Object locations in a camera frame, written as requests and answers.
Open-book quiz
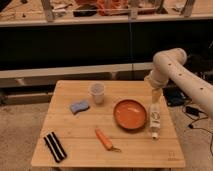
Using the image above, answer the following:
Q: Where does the orange plate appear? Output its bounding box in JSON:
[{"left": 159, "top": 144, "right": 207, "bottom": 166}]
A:
[{"left": 113, "top": 99, "right": 147, "bottom": 130}]

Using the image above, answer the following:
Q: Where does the wooden table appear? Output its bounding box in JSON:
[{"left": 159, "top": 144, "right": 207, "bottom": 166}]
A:
[{"left": 31, "top": 80, "right": 185, "bottom": 168}]

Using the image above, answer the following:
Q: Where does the orange object on shelf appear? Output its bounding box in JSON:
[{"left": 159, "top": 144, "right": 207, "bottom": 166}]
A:
[{"left": 96, "top": 0, "right": 128, "bottom": 16}]

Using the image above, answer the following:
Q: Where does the translucent plastic cup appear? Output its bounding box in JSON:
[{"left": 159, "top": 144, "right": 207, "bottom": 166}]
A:
[{"left": 89, "top": 82, "right": 105, "bottom": 104}]

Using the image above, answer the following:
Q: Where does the metal shelf rack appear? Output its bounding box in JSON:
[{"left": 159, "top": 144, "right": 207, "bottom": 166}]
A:
[{"left": 0, "top": 0, "right": 213, "bottom": 27}]

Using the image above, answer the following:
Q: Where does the blue sponge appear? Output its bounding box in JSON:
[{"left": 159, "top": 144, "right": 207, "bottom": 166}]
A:
[{"left": 70, "top": 101, "right": 90, "bottom": 114}]

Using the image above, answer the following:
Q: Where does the orange carrot toy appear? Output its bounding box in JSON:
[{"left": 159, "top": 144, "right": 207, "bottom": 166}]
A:
[{"left": 95, "top": 128, "right": 120, "bottom": 152}]

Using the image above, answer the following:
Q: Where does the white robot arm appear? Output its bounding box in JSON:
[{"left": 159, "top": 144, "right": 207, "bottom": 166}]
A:
[{"left": 145, "top": 48, "right": 213, "bottom": 119}]

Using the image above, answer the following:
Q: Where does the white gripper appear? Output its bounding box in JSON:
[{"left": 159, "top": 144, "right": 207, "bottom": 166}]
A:
[{"left": 149, "top": 89, "right": 162, "bottom": 140}]

